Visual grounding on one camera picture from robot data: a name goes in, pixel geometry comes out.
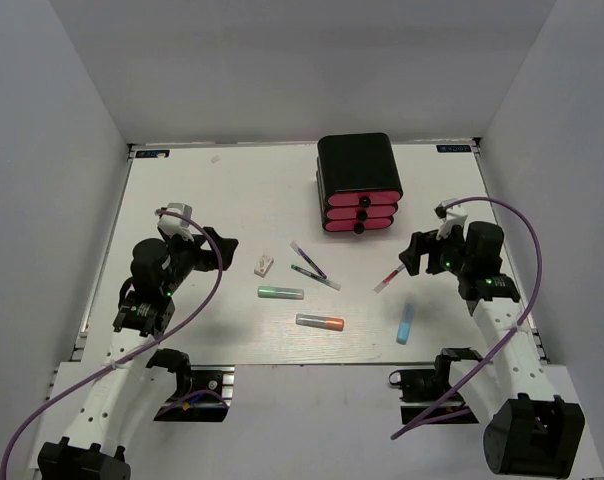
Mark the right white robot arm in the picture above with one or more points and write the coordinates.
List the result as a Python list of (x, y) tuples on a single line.
[(529, 429)]

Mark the green pen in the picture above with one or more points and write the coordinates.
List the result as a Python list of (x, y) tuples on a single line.
[(316, 277)]

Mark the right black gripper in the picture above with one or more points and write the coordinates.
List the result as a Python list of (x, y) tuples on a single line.
[(424, 243)]

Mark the pink drawer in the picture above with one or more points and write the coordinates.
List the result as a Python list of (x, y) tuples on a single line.
[(355, 225), (360, 213), (358, 199)]

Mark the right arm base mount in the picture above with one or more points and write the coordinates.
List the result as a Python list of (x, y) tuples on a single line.
[(419, 388)]

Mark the red pen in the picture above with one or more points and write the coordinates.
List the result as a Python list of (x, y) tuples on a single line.
[(385, 282)]

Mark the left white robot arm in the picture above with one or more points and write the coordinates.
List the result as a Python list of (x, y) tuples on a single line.
[(142, 375)]

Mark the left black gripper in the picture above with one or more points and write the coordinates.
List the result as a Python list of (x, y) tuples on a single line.
[(209, 258)]

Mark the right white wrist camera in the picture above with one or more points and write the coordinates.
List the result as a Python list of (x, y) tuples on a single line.
[(451, 215)]

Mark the purple pen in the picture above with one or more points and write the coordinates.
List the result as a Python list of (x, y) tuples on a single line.
[(297, 249)]

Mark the left blue corner label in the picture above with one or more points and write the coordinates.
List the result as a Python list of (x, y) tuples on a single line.
[(152, 154)]

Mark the pink top drawer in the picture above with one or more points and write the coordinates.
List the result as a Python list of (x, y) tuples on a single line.
[(358, 199)]

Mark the blue corner label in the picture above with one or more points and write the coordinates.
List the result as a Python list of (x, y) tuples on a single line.
[(453, 148), (152, 154)]

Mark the black drawer cabinet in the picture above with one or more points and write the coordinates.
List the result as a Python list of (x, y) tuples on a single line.
[(355, 163)]

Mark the green highlighter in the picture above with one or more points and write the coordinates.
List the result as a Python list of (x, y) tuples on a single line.
[(285, 293)]

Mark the right blue corner label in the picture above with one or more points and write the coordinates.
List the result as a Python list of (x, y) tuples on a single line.
[(453, 148)]

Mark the orange highlighter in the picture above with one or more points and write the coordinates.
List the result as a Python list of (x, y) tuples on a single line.
[(320, 322)]

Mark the blue highlighter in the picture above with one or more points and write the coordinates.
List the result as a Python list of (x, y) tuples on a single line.
[(405, 323)]

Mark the white eraser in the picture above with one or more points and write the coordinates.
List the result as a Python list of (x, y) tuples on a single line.
[(263, 265)]

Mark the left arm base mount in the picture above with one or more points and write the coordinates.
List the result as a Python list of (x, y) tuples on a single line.
[(208, 401)]

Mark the pink bottom drawer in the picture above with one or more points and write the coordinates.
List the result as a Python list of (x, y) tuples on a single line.
[(355, 225)]

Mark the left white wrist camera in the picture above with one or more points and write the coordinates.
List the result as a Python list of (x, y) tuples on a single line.
[(173, 221)]

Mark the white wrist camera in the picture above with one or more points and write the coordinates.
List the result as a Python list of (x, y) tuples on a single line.
[(173, 221), (451, 215)]

